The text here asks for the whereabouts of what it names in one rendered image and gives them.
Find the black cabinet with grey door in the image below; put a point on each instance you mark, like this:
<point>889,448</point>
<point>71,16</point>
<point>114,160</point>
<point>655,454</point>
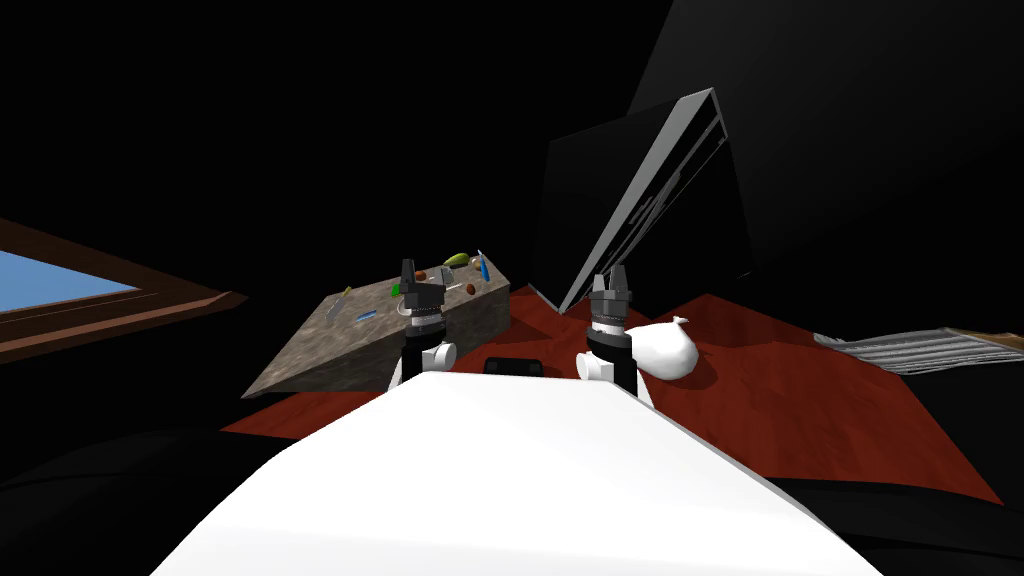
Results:
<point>576,208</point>

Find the brown stone table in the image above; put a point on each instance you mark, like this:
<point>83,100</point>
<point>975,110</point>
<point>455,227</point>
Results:
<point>352,352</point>

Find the yellow-green fruit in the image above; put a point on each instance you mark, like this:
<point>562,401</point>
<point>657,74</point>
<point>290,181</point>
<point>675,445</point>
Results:
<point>457,259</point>

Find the grey ribbed panel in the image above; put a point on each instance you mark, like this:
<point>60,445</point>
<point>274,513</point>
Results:
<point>920,350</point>

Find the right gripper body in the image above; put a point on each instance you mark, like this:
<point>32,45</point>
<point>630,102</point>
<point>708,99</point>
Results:
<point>610,306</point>

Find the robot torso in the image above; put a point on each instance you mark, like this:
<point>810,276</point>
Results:
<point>512,480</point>

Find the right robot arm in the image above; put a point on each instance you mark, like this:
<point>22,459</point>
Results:
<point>612,356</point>

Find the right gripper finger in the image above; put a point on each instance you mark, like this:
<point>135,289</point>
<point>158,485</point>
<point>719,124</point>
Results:
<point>599,284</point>
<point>619,280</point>

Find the white sack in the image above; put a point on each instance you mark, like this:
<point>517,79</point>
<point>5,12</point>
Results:
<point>664,352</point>

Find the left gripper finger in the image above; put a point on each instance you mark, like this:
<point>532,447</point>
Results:
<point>439,278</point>
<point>408,270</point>

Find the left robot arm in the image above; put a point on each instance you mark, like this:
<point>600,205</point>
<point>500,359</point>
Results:
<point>422,346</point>

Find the brown framed window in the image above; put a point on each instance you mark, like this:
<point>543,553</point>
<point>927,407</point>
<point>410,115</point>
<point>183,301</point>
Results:
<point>48,292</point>

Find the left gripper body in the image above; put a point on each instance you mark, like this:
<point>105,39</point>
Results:
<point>422,296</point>

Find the small blue stick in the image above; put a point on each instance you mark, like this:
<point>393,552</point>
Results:
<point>366,315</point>

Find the grey flat utensil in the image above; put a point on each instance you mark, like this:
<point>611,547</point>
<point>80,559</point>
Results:
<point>336,310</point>

